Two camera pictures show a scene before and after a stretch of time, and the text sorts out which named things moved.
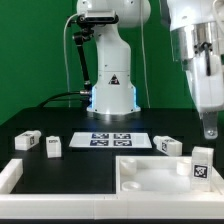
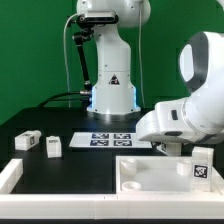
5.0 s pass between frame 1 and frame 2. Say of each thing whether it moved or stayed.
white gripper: moved
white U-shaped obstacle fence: stayed
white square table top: stayed
